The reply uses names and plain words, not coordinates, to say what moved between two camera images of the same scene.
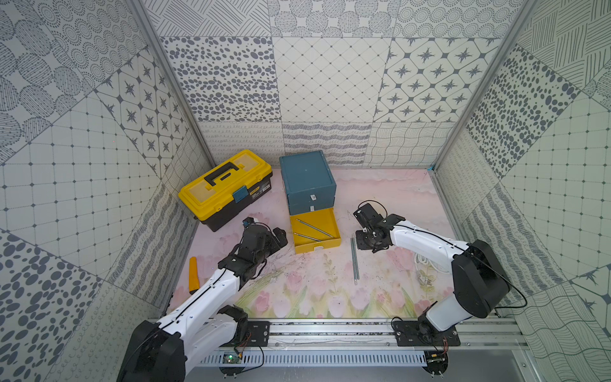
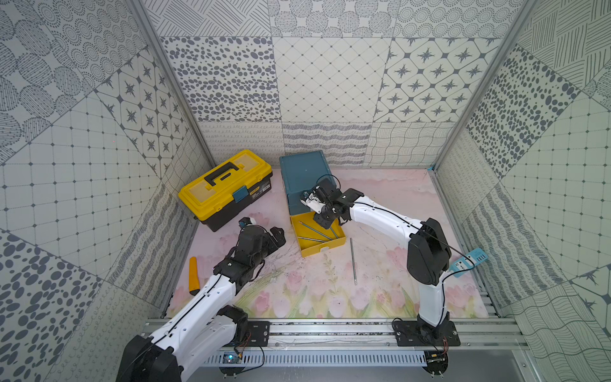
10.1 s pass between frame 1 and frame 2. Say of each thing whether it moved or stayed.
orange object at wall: stayed
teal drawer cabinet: stayed
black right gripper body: moved
